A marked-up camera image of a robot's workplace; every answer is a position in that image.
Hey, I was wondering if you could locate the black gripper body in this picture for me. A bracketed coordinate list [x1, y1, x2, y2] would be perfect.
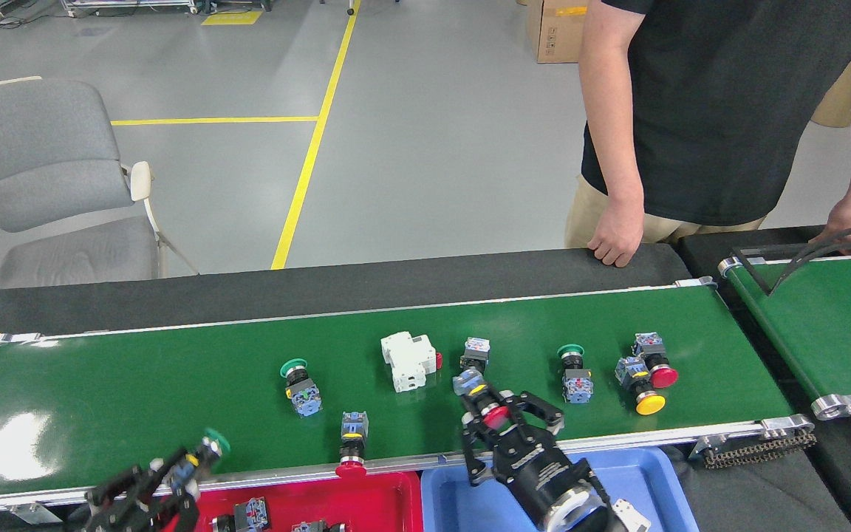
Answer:
[494, 420, 598, 519]

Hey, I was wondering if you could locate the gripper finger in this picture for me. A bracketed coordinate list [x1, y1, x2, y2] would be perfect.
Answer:
[86, 462, 157, 532]
[160, 480, 201, 532]
[461, 412, 502, 486]
[502, 391, 566, 435]

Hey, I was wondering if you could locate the red button with yellow ring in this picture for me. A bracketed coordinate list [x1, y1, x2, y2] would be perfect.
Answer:
[452, 368, 513, 431]

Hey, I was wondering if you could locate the long green conveyor belt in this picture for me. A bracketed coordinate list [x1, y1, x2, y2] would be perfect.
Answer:
[0, 277, 816, 516]

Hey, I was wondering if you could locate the short green conveyor belt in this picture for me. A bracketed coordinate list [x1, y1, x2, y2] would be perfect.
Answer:
[717, 248, 851, 420]

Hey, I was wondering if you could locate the person's right hand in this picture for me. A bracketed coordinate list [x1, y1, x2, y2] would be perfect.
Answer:
[587, 199, 646, 268]

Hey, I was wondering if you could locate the person's left hand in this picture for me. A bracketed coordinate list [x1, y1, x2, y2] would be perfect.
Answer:
[808, 201, 851, 256]

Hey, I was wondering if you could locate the blue plastic bin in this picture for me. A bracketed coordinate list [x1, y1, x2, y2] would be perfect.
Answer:
[420, 446, 679, 532]

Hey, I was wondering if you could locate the yellow mushroom push button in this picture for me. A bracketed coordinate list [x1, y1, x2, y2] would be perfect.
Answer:
[615, 356, 667, 417]

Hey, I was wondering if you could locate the red plastic bin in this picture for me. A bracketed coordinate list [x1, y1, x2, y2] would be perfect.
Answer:
[174, 471, 424, 532]

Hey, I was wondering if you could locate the person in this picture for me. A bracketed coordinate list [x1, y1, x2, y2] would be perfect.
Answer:
[564, 0, 851, 248]

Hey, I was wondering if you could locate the grey office chair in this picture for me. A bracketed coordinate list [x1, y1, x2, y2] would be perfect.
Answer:
[0, 76, 199, 289]

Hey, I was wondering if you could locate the brown cardboard box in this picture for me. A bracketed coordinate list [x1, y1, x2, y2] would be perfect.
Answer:
[527, 0, 589, 64]

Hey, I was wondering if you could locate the potted plant tan pot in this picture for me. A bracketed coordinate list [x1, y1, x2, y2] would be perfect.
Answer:
[810, 55, 851, 128]

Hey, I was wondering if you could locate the metal shelf rack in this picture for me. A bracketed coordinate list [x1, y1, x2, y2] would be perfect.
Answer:
[60, 0, 201, 17]

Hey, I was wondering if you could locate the black drive chain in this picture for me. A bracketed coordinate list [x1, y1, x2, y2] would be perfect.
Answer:
[703, 431, 816, 468]

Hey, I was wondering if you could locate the black curved guide bracket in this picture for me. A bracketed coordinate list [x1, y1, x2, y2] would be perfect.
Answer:
[732, 222, 851, 296]

